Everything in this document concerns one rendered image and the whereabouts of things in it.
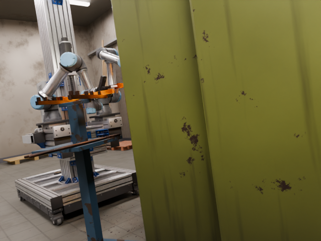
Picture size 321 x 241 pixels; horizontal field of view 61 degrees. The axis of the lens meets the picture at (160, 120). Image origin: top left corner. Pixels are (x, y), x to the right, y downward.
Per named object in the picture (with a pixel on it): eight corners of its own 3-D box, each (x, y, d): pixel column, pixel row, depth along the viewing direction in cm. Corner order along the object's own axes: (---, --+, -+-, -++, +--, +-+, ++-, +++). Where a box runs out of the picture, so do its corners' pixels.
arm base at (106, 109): (93, 115, 265) (92, 105, 265) (107, 114, 275) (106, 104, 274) (101, 115, 253) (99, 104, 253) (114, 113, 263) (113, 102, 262)
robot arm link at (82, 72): (73, 60, 231) (95, 113, 231) (66, 58, 221) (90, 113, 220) (84, 54, 229) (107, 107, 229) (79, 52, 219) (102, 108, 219)
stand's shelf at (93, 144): (31, 155, 137) (31, 151, 137) (82, 142, 174) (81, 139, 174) (79, 151, 126) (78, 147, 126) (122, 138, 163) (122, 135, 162)
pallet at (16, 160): (50, 153, 748) (50, 149, 748) (60, 154, 688) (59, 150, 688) (3, 163, 674) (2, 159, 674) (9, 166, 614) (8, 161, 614)
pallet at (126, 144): (151, 144, 638) (151, 140, 638) (123, 151, 589) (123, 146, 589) (126, 144, 722) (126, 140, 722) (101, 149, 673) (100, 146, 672)
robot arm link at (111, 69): (103, 103, 272) (99, 48, 266) (115, 102, 283) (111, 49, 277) (111, 103, 264) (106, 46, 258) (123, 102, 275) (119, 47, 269)
